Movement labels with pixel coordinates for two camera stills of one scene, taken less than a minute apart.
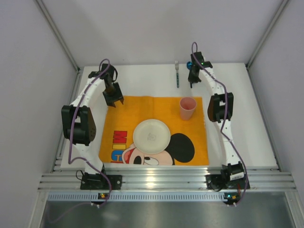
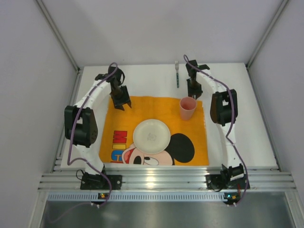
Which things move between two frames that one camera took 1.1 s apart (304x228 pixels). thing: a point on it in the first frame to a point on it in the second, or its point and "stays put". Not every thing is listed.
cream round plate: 151,136 stays put
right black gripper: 192,77 to 194,88
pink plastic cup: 187,106 stays put
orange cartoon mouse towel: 187,146 stays put
